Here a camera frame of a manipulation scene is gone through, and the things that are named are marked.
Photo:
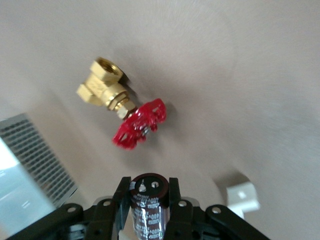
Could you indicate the small dark electrolytic capacitor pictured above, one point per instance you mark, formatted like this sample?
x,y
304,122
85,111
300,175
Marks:
x,y
150,212

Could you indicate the grey metal power supply box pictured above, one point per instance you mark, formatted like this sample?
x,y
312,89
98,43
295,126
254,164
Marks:
x,y
25,175

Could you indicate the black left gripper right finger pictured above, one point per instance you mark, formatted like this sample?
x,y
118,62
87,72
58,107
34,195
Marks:
x,y
195,222

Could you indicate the white curved pipe clamp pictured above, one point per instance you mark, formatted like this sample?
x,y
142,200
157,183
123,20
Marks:
x,y
242,197

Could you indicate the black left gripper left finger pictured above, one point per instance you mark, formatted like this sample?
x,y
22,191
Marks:
x,y
100,220

